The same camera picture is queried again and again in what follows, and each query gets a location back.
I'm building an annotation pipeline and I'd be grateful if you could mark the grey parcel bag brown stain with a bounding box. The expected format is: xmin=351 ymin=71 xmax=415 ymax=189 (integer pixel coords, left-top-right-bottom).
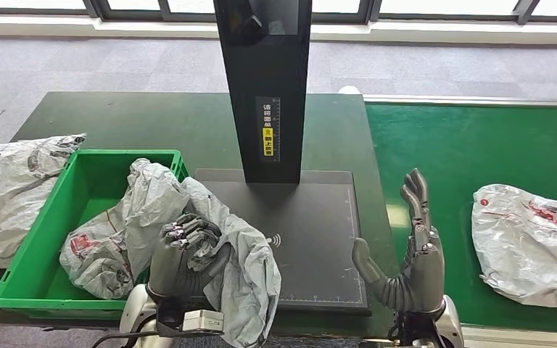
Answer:
xmin=180 ymin=176 xmax=283 ymax=348

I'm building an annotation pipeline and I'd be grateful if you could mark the large crumpled grey parcel bag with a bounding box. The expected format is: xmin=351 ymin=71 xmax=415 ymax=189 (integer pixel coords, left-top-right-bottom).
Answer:
xmin=0 ymin=133 xmax=87 ymax=268

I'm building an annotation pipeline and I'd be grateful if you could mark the green conveyor belt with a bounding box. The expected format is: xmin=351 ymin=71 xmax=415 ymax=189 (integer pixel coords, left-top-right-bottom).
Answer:
xmin=363 ymin=94 xmax=557 ymax=348

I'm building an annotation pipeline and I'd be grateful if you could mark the grey parcel bag red circle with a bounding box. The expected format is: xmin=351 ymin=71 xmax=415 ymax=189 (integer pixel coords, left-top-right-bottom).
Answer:
xmin=470 ymin=183 xmax=557 ymax=308

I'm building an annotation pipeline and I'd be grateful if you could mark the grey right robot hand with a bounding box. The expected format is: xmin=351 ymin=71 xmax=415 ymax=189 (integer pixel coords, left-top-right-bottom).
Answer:
xmin=351 ymin=167 xmax=446 ymax=315

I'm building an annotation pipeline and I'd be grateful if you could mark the grey parcel bag red lettering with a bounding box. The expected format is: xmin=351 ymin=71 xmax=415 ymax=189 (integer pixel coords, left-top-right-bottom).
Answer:
xmin=59 ymin=158 xmax=191 ymax=301

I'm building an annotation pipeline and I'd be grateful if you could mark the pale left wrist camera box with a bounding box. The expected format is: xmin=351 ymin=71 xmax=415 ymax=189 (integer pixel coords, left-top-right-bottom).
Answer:
xmin=155 ymin=308 xmax=225 ymax=337

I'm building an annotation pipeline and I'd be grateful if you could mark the green plastic crate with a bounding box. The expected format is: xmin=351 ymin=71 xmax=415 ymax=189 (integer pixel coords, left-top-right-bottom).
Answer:
xmin=0 ymin=149 xmax=191 ymax=320

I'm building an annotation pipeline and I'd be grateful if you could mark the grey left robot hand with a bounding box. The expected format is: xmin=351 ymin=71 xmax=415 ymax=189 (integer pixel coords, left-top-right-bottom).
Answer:
xmin=146 ymin=213 xmax=234 ymax=304

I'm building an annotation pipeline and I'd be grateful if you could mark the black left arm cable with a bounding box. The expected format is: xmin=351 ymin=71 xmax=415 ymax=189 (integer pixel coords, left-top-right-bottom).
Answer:
xmin=91 ymin=328 xmax=160 ymax=348

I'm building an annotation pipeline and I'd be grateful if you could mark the black inbound scanning machine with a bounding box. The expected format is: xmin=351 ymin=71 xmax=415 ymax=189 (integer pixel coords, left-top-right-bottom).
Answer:
xmin=194 ymin=0 xmax=373 ymax=317

